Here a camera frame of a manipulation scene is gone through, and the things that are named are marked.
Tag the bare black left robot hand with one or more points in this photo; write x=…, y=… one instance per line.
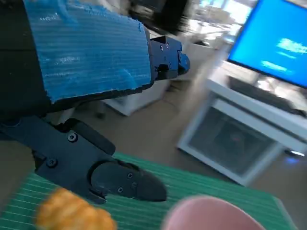
x=91, y=52

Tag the long striped toy bread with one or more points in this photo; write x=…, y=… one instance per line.
x=72, y=213

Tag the pink bowl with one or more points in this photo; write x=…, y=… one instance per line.
x=206, y=215

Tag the green cutting mat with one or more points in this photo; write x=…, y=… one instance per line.
x=192, y=182

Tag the large white mesh cabinet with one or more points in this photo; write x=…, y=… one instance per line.
x=230, y=143

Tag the blue computer monitor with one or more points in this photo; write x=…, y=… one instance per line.
x=268, y=36

